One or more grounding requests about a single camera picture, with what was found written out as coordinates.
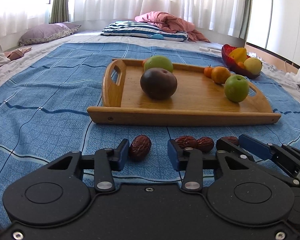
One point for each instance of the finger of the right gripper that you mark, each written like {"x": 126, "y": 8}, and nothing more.
{"x": 255, "y": 147}

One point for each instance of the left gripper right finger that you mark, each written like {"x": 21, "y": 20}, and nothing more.
{"x": 192, "y": 161}

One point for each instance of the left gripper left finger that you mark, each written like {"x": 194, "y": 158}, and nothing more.
{"x": 103, "y": 162}

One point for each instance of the red date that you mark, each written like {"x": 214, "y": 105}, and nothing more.
{"x": 139, "y": 148}
{"x": 231, "y": 139}
{"x": 186, "y": 141}
{"x": 205, "y": 144}

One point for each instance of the wooden serving tray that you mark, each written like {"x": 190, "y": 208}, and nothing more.
{"x": 198, "y": 101}

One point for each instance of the green apple at front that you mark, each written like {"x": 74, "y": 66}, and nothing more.
{"x": 236, "y": 88}

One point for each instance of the green apple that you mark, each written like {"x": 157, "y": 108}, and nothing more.
{"x": 236, "y": 88}
{"x": 158, "y": 61}

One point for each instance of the white crumpled cloth right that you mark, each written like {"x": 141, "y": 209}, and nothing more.
{"x": 298, "y": 78}

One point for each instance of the blue checked blanket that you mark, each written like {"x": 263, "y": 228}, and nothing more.
{"x": 43, "y": 113}

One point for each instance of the dark purple apple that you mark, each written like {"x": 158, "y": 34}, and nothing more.
{"x": 158, "y": 83}

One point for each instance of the red fruit bowl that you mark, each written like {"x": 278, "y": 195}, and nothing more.
{"x": 232, "y": 65}

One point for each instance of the yellow pear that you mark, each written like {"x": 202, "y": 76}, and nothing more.
{"x": 253, "y": 65}

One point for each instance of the large orange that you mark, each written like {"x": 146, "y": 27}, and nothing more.
{"x": 220, "y": 74}

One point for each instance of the small orange in bowl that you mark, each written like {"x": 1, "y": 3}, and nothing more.
{"x": 240, "y": 64}

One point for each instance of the small tangerine right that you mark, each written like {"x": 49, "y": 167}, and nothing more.
{"x": 208, "y": 71}

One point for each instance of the green apple at back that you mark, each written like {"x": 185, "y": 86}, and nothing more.
{"x": 158, "y": 61}

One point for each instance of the blue white striped pillow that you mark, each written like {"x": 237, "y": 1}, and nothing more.
{"x": 143, "y": 30}

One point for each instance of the pink crumpled quilt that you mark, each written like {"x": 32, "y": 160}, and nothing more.
{"x": 172, "y": 24}

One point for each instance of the purple pillow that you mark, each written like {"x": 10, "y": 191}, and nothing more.
{"x": 48, "y": 32}

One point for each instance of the green drape right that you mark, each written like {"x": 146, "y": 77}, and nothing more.
{"x": 246, "y": 19}

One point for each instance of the green drape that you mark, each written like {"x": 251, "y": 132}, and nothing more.
{"x": 246, "y": 19}
{"x": 59, "y": 11}

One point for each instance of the clothes pile left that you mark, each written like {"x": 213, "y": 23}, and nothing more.
{"x": 8, "y": 56}

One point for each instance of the green drape middle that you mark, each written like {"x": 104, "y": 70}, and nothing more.
{"x": 59, "y": 11}

